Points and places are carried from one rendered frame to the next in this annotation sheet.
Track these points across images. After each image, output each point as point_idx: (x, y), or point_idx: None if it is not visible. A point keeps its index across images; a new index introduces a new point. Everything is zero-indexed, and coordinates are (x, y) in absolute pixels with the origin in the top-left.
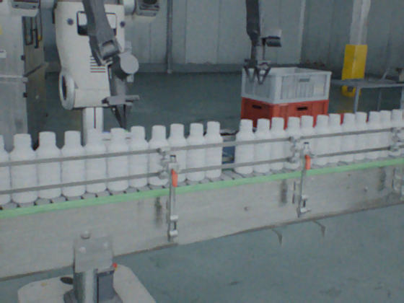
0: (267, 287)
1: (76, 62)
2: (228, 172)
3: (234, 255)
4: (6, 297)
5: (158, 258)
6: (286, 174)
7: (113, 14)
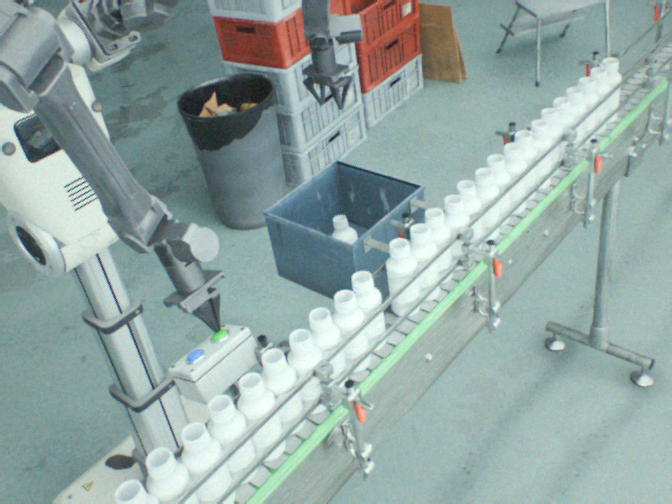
0: None
1: (46, 207)
2: (386, 318)
3: None
4: (11, 501)
5: (199, 332)
6: (463, 286)
7: None
